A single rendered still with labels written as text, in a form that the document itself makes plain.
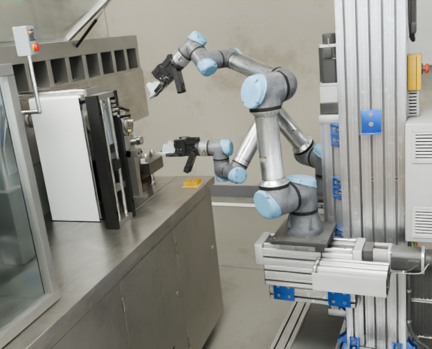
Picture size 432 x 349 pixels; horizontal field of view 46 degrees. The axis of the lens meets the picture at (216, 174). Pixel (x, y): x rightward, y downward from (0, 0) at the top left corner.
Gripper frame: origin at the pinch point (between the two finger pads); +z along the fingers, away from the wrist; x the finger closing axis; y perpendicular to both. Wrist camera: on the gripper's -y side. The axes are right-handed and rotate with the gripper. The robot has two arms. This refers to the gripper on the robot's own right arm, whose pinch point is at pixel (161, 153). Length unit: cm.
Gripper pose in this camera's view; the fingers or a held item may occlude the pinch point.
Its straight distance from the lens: 246.2
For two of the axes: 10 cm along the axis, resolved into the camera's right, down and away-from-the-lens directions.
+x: -3.1, 2.9, -9.1
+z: -9.4, 0.1, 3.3
